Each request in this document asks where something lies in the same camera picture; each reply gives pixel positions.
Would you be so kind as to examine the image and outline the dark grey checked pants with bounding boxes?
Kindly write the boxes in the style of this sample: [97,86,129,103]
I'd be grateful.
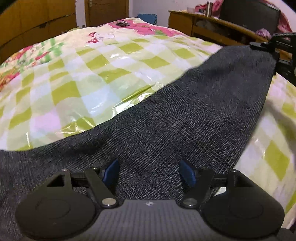
[1,46,276,240]

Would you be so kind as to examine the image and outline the pink cloth behind television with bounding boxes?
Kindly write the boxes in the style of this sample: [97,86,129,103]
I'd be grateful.
[194,0,293,35]

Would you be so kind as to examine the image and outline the purple crumpled cloth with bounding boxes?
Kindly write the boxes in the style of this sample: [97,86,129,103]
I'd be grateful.
[255,28,272,40]

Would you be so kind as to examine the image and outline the black television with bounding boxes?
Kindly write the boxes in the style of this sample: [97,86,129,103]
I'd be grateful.
[219,0,280,34]

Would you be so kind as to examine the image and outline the wooden TV cabinet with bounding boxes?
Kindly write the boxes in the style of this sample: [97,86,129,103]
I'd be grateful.
[168,11,268,46]

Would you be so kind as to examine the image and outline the steel thermos bottle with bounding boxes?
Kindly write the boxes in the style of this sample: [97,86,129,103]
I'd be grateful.
[205,1,213,17]

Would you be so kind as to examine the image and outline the green checked floral bedspread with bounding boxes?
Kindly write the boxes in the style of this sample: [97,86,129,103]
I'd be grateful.
[1,18,295,228]

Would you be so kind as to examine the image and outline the blue foam mat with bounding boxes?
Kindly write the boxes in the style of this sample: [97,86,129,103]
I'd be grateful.
[137,14,158,25]

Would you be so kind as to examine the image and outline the brown wooden door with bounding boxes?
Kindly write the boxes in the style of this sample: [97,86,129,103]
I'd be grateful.
[84,0,129,27]

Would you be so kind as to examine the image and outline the brown wooden wardrobe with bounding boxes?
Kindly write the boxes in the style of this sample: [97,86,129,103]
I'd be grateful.
[1,0,77,62]

